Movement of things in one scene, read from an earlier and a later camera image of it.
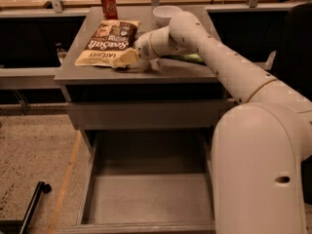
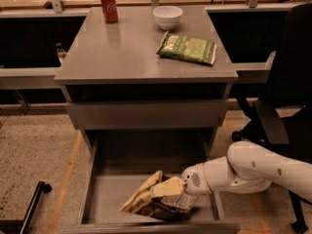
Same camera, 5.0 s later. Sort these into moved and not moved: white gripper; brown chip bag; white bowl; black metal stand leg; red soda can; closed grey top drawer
Moved: brown chip bag; white gripper
Not moved: black metal stand leg; red soda can; white bowl; closed grey top drawer
